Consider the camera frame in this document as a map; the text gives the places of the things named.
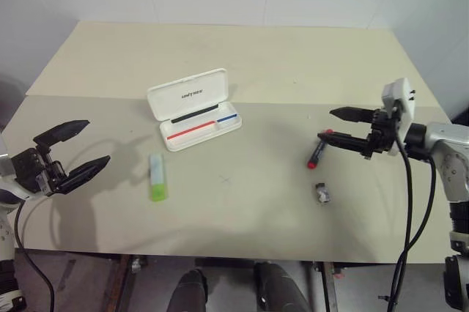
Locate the black pen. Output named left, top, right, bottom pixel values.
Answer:
left=171, top=104, right=219, bottom=125

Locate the rusty brown table frame bar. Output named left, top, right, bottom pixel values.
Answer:
left=100, top=255, right=132, bottom=312

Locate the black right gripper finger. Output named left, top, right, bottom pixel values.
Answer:
left=328, top=105, right=375, bottom=124
left=317, top=131, right=370, bottom=155

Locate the red pen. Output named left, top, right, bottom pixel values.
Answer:
left=166, top=120, right=217, bottom=141

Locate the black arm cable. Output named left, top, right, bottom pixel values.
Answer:
left=388, top=106, right=439, bottom=312
left=13, top=200, right=56, bottom=312

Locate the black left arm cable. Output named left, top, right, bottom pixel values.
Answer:
left=13, top=200, right=56, bottom=312

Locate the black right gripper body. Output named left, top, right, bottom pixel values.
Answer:
left=362, top=106, right=401, bottom=161

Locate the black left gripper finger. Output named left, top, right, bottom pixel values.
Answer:
left=53, top=155, right=111, bottom=196
left=32, top=119, right=91, bottom=149

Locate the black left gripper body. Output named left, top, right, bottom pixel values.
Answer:
left=10, top=145, right=70, bottom=196

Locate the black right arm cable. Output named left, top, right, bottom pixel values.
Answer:
left=388, top=106, right=439, bottom=312

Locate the grey metal table frame bar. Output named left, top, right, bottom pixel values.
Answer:
left=313, top=261, right=340, bottom=312

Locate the red-capped dark marker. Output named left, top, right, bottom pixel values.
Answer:
left=306, top=128, right=334, bottom=171

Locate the white pen case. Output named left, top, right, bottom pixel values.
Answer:
left=146, top=67, right=244, bottom=152

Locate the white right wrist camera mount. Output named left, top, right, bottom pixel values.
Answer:
left=380, top=77, right=419, bottom=156

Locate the green glue stick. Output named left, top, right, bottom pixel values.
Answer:
left=148, top=153, right=171, bottom=203

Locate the dark rounded shape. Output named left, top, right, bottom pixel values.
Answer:
left=252, top=261, right=317, bottom=312
left=170, top=267, right=210, bottom=312

